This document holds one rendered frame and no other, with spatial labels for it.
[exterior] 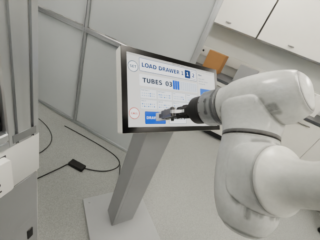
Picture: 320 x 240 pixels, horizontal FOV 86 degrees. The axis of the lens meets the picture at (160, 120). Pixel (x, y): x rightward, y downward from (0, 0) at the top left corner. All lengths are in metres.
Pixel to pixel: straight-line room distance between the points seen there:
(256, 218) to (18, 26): 0.51
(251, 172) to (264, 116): 0.10
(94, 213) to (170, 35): 1.41
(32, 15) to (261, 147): 0.47
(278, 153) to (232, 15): 2.81
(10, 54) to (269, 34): 2.92
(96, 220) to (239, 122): 1.27
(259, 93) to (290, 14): 2.79
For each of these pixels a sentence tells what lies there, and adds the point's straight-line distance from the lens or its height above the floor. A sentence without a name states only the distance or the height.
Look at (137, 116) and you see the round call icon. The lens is 0.62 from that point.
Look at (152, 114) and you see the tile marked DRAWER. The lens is 0.65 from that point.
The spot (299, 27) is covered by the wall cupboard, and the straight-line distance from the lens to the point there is 3.12.
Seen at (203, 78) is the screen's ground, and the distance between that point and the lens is 0.88.
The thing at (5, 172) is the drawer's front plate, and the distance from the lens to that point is 0.56.
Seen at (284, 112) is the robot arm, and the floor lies 1.26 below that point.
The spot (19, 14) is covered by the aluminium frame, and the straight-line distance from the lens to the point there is 0.44.
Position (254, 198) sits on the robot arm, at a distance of 0.30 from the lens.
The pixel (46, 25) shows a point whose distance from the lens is 2.19.
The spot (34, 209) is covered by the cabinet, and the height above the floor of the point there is 0.60.
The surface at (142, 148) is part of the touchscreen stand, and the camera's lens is 0.86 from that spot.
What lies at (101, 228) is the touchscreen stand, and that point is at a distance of 1.43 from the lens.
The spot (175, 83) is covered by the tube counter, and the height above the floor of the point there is 1.12.
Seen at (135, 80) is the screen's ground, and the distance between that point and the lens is 0.64.
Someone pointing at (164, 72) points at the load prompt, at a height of 1.15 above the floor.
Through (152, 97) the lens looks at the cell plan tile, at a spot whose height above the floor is 1.06.
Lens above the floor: 1.31
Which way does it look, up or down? 28 degrees down
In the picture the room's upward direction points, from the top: 22 degrees clockwise
